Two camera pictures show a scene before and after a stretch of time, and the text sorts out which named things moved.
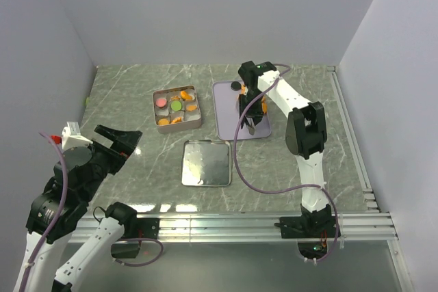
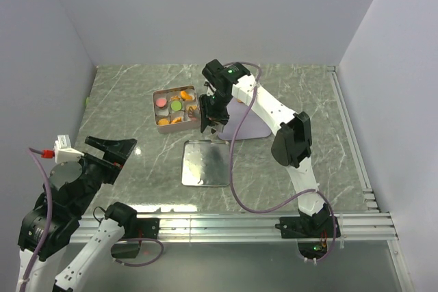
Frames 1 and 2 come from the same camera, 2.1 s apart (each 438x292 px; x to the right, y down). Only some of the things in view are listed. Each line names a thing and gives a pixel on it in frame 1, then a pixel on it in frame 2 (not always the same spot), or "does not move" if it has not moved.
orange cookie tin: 163,122 does not move
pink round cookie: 161,102 does not move
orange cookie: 185,96 does not move
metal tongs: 250,124 → 194,113
